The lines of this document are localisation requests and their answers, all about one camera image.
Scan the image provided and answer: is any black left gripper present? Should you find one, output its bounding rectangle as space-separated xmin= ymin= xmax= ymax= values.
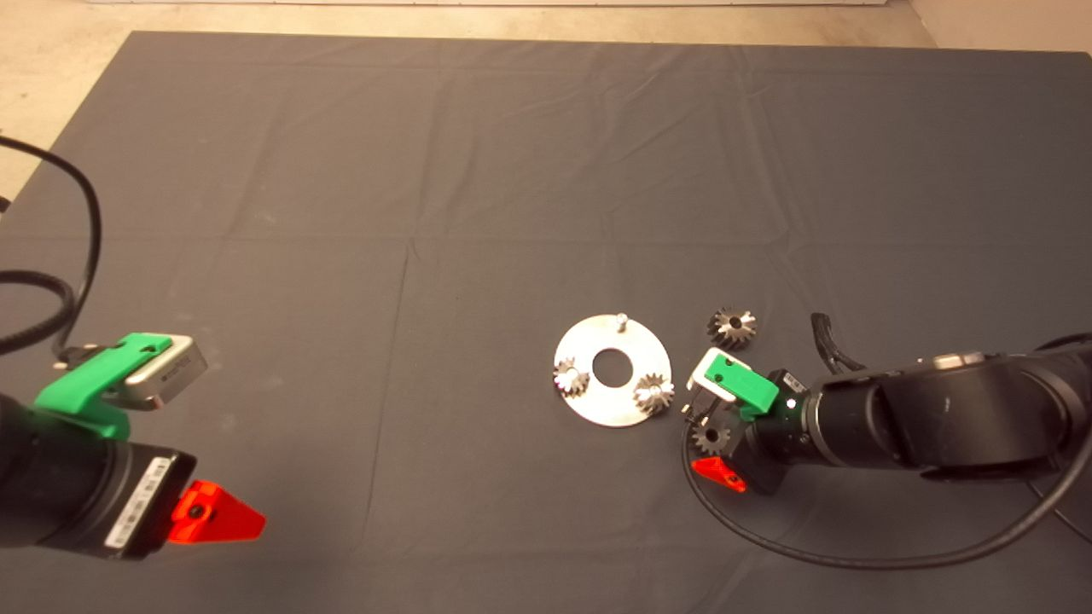
xmin=53 ymin=437 xmax=266 ymax=561

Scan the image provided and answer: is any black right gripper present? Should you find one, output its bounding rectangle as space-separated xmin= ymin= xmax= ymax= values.
xmin=691 ymin=371 xmax=820 ymax=495

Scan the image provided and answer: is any small steel gear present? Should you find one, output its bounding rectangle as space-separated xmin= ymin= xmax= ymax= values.
xmin=554 ymin=358 xmax=591 ymax=398
xmin=693 ymin=422 xmax=733 ymax=457
xmin=632 ymin=372 xmax=677 ymax=417

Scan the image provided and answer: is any large steel gear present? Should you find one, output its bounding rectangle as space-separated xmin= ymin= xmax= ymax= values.
xmin=707 ymin=307 xmax=758 ymax=351

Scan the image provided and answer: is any round metal plate with pins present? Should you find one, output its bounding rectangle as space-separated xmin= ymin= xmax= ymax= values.
xmin=554 ymin=313 xmax=674 ymax=427

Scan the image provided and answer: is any dark grey table cloth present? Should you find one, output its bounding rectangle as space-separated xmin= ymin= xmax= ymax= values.
xmin=0 ymin=32 xmax=1092 ymax=614

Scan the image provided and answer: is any green right camera mount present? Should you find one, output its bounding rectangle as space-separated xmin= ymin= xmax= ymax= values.
xmin=705 ymin=352 xmax=780 ymax=422

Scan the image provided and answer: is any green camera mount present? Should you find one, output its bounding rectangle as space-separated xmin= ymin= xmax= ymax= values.
xmin=705 ymin=352 xmax=780 ymax=422
xmin=34 ymin=333 xmax=174 ymax=440

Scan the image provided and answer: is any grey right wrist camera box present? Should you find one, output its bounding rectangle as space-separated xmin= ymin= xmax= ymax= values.
xmin=687 ymin=348 xmax=730 ymax=402

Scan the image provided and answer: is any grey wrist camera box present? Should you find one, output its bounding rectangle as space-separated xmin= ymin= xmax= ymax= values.
xmin=119 ymin=335 xmax=209 ymax=412
xmin=687 ymin=348 xmax=730 ymax=402

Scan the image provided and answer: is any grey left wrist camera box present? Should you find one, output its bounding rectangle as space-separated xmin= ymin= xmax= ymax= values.
xmin=119 ymin=335 xmax=209 ymax=412

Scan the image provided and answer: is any black right camera cable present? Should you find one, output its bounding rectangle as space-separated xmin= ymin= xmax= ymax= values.
xmin=680 ymin=409 xmax=1092 ymax=571

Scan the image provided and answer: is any green left camera mount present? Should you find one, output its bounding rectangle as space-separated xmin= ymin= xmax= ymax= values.
xmin=34 ymin=333 xmax=174 ymax=440

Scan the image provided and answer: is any thick black corrugated cable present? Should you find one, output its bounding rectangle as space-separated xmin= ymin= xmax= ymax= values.
xmin=0 ymin=270 xmax=78 ymax=355

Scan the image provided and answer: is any thin black left camera cable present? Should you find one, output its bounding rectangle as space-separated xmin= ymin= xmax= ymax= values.
xmin=0 ymin=136 xmax=103 ymax=359

